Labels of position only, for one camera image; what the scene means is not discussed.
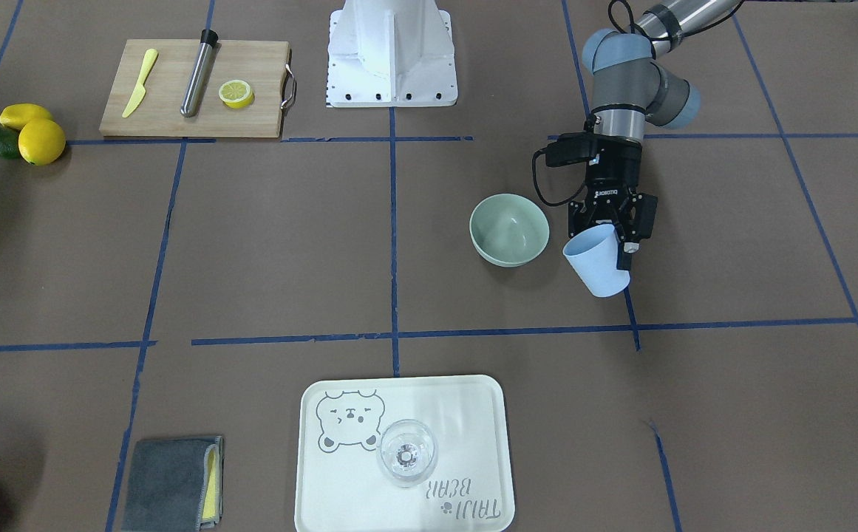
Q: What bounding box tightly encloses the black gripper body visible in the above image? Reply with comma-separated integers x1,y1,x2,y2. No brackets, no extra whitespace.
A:
582,136,644,211

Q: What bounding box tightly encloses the light blue plastic cup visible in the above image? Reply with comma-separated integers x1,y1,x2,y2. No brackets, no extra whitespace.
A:
562,225,631,299

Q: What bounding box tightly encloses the light green bowl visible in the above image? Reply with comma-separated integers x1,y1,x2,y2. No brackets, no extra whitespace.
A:
469,194,550,268

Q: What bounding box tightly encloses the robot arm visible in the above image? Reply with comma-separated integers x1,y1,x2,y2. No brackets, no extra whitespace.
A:
560,1,740,255

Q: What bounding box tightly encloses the clear wine glass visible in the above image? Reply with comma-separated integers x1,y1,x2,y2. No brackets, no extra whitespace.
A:
378,420,439,488

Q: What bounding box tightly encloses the wooden cutting board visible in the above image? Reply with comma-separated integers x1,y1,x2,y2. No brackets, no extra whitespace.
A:
99,39,291,139

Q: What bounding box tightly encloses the cream bear serving tray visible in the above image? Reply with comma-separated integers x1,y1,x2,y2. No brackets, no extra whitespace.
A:
294,375,516,531

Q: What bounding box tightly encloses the lemon half slice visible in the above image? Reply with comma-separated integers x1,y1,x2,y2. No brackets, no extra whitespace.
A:
218,80,254,110

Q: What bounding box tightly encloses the steel cylinder muddler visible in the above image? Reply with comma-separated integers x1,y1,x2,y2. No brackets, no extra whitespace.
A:
180,28,219,117

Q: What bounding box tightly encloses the yellow plastic knife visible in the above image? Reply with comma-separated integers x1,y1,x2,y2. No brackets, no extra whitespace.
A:
121,48,159,118

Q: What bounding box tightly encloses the grey folded cloth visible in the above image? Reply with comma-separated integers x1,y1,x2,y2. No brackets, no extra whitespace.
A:
120,434,225,531

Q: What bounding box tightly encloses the yellow lemon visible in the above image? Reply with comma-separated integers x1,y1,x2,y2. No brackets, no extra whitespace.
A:
18,118,67,166
0,102,53,132

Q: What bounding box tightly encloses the green lime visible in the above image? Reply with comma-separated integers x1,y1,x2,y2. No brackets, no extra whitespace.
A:
0,126,22,160

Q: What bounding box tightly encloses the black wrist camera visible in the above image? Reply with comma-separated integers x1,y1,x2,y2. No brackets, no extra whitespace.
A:
543,132,600,168

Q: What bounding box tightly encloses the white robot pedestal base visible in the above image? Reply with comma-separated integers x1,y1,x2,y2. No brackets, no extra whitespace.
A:
325,1,459,109

